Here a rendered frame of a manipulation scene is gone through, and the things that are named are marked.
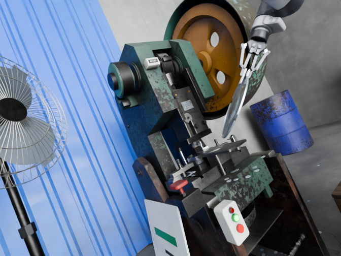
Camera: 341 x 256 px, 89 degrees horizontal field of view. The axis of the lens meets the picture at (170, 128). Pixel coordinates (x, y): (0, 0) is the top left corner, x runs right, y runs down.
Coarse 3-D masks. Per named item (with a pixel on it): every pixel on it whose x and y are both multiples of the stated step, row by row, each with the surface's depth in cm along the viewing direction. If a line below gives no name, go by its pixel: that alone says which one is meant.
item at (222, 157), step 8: (224, 144) 95; (232, 144) 85; (240, 144) 81; (208, 152) 91; (216, 152) 84; (224, 152) 80; (208, 160) 94; (216, 160) 89; (224, 160) 90; (224, 168) 88; (232, 168) 91
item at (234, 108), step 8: (248, 80) 68; (240, 88) 80; (240, 96) 74; (232, 104) 82; (240, 104) 68; (232, 112) 75; (224, 120) 92; (232, 120) 72; (224, 128) 86; (224, 136) 79
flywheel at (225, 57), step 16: (192, 16) 117; (208, 16) 110; (224, 16) 100; (176, 32) 134; (192, 32) 126; (208, 32) 116; (224, 32) 107; (240, 32) 96; (208, 48) 120; (224, 48) 110; (208, 64) 121; (224, 64) 114; (224, 96) 118; (208, 112) 135
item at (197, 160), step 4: (208, 148) 107; (200, 152) 105; (192, 156) 103; (196, 156) 98; (188, 160) 105; (192, 160) 101; (196, 160) 98; (200, 160) 99; (204, 160) 100; (196, 164) 99
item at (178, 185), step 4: (180, 180) 70; (184, 180) 68; (172, 184) 70; (176, 184) 67; (180, 184) 66; (184, 184) 67; (172, 188) 68; (176, 188) 66; (180, 188) 68; (180, 192) 68
